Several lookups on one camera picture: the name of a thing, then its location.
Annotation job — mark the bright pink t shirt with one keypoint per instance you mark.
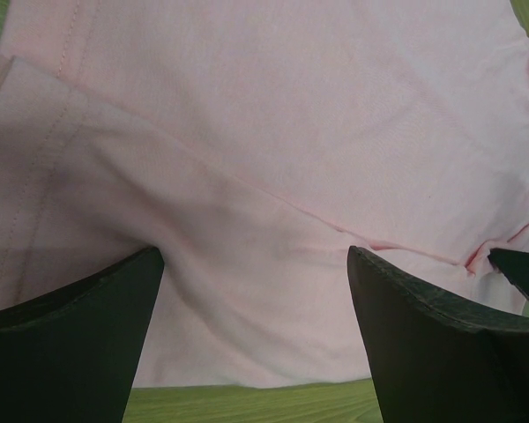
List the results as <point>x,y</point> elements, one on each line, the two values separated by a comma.
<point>253,143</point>

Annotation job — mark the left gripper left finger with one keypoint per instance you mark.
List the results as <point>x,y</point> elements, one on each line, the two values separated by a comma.
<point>71,355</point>

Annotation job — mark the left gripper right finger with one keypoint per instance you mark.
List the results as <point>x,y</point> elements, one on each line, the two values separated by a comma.
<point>435,356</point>

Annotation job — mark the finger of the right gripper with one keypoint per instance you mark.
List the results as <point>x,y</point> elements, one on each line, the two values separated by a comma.
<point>514,265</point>

